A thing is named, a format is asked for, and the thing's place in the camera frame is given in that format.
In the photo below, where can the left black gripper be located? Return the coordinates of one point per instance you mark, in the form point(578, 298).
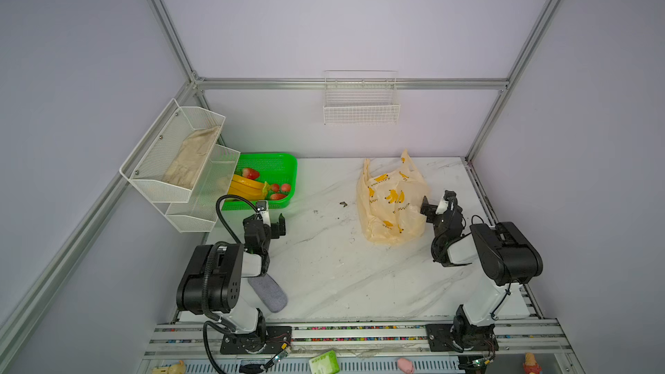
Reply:
point(278, 226)

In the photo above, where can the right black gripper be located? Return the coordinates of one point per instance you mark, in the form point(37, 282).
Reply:
point(431, 209)

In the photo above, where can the yellow fake banana bunch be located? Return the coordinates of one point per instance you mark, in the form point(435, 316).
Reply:
point(247, 188)

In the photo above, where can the cream banana print plastic bag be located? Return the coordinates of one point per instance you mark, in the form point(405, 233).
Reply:
point(389, 204)

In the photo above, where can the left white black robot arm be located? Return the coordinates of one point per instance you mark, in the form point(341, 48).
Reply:
point(211, 284)

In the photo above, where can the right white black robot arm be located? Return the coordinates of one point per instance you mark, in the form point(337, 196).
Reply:
point(507, 259)

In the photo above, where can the grey oval sponge pad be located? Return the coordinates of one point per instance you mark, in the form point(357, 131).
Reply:
point(269, 292)

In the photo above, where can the beige cloth in shelf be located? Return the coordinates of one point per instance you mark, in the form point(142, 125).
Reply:
point(189, 162)

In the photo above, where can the green small box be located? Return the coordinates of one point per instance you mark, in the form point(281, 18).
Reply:
point(326, 363)

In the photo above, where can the pink small toy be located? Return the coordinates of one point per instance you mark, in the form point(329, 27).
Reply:
point(406, 366)

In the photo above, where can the beige toy at front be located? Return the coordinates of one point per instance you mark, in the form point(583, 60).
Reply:
point(178, 368)

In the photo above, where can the red yellow figurine toy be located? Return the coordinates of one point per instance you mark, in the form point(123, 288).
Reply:
point(531, 365)

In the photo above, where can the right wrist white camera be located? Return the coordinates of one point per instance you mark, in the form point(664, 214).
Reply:
point(442, 206)

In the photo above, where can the wrist white camera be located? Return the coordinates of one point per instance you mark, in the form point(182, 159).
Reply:
point(442, 206)
point(262, 207)

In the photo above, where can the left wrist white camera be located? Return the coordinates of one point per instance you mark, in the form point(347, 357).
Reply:
point(262, 207)

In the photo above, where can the lower white mesh wall shelf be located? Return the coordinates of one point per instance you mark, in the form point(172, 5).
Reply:
point(198, 215)

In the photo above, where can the white mesh wall shelf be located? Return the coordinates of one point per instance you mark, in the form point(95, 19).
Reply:
point(149, 160)
point(198, 215)

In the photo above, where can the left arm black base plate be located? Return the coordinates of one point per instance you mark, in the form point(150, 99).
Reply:
point(270, 342)

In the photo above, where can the upper white mesh wall shelf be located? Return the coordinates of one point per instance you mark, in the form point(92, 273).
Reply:
point(149, 160)

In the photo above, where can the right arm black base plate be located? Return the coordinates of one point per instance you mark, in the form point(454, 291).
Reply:
point(448, 337)

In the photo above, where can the white wire wall basket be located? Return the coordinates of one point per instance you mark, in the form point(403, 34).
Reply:
point(360, 97)

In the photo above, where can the aluminium front rail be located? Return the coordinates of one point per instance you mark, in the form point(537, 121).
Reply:
point(368, 348)

